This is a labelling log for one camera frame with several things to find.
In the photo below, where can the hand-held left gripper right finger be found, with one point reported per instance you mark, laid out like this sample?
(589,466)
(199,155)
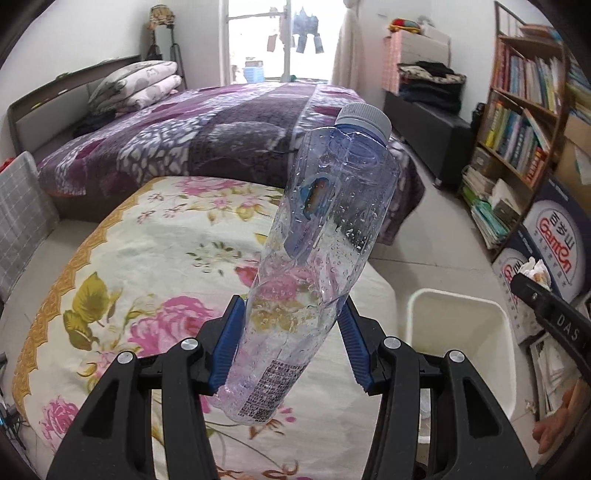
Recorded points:
(353,346)

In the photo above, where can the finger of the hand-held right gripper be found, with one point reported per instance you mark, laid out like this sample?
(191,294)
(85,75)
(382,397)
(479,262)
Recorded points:
(531,293)

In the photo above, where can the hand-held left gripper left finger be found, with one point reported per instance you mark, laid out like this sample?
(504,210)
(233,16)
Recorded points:
(226,346)

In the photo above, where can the white tissue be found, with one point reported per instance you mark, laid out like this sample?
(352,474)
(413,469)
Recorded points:
(533,270)

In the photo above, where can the white plastic bin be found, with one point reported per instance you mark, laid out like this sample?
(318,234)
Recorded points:
(461,323)

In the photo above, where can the clear plastic bottle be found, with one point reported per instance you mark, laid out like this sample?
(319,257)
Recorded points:
(323,221)

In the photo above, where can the person's right hand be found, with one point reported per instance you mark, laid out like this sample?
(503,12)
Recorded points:
(554,429)

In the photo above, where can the blue printed cardboard box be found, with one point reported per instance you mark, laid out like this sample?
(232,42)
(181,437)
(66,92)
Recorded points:
(554,230)
(508,272)

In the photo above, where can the stack of papers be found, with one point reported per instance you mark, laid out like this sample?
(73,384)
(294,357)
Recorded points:
(556,374)

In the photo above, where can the stack of flat books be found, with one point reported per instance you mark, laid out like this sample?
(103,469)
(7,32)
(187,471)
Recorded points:
(485,221)

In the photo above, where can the small beige box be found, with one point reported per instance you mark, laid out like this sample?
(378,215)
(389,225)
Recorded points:
(505,203)

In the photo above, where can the floral cloth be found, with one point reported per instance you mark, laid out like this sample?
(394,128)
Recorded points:
(161,258)

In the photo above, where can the grey storage box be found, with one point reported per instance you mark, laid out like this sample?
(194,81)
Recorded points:
(482,161)

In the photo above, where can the brown cardboard box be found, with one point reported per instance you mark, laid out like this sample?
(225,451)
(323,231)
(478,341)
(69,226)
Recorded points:
(572,157)

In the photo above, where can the wooden bookshelf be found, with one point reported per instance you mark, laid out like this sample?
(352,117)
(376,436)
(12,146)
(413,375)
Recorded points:
(561,138)

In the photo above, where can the row of upright books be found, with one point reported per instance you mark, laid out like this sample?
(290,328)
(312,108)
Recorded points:
(531,81)
(512,134)

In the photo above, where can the dark flask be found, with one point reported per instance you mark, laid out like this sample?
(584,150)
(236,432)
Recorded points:
(478,117)

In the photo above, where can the black cabinet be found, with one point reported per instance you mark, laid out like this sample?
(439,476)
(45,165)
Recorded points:
(438,134)

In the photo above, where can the bed with purple bedspread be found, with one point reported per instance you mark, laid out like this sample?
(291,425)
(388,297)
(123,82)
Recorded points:
(207,129)

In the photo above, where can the pile of folded clothes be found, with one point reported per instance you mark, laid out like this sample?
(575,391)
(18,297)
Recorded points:
(429,87)

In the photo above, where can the grey plaid cushion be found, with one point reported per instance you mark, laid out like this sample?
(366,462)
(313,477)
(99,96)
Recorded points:
(23,207)

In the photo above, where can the striped pillows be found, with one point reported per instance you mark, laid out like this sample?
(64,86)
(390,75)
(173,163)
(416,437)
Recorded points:
(157,94)

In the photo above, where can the blue basket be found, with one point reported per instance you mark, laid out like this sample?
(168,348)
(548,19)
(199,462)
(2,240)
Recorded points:
(251,74)

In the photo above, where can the pink drawer cabinet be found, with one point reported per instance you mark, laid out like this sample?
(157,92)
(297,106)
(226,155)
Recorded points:
(406,46)

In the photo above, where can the white box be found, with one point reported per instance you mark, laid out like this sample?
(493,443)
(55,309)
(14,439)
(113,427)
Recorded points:
(434,31)

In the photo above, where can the pink patterned pillow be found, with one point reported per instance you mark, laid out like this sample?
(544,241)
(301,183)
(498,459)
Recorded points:
(134,74)

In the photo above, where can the cream curtain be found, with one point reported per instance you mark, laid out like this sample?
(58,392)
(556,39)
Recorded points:
(346,55)

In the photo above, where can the black stand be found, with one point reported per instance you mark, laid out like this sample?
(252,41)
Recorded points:
(175,55)

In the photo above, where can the red and yellow toy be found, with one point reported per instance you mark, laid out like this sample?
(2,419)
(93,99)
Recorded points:
(404,24)

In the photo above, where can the dark wooden bed headboard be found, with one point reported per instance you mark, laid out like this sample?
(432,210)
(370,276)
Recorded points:
(46,92)

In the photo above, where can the window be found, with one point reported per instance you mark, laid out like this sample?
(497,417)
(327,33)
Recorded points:
(258,27)

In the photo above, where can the dark hanging jacket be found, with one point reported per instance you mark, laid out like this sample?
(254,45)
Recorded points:
(304,21)

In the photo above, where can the patterned hat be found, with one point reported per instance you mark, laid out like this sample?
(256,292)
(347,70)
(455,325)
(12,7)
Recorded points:
(161,14)

